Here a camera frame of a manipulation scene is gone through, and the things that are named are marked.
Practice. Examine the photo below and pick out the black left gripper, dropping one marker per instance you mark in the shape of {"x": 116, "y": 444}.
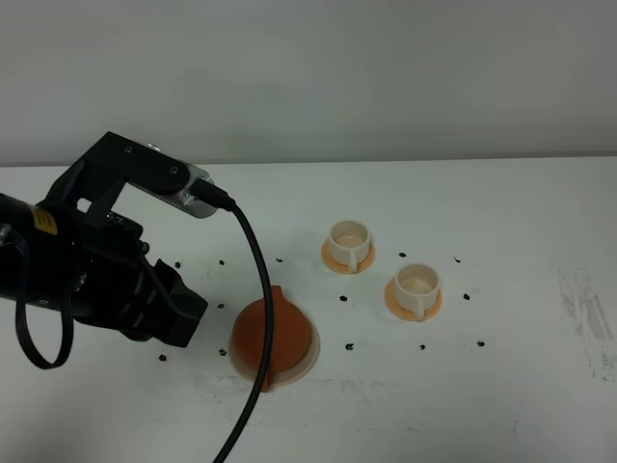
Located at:
{"x": 100, "y": 267}

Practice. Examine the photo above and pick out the brown teapot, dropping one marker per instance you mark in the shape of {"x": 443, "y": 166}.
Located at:
{"x": 287, "y": 328}

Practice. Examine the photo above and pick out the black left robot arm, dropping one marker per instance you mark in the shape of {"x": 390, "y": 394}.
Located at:
{"x": 38, "y": 228}

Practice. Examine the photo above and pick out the beige round teapot coaster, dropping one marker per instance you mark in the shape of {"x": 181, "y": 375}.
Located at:
{"x": 308, "y": 362}

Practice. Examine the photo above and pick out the far orange saucer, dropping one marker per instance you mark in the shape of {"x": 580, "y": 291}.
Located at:
{"x": 344, "y": 269}

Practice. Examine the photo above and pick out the orange saucer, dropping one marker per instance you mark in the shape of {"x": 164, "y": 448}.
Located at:
{"x": 400, "y": 312}
{"x": 344, "y": 269}

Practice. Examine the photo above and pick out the far white teacup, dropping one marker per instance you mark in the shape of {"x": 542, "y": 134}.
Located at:
{"x": 349, "y": 244}

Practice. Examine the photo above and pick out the white teacup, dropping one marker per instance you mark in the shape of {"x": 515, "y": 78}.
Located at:
{"x": 349, "y": 244}
{"x": 417, "y": 288}

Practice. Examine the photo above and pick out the near orange saucer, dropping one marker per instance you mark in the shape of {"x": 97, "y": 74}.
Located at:
{"x": 400, "y": 312}

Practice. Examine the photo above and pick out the near white teacup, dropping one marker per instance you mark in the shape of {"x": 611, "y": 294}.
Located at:
{"x": 417, "y": 288}

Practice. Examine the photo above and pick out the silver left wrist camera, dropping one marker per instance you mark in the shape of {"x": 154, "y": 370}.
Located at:
{"x": 184, "y": 200}

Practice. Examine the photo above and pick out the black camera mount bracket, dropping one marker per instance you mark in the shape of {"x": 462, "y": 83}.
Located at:
{"x": 99, "y": 175}

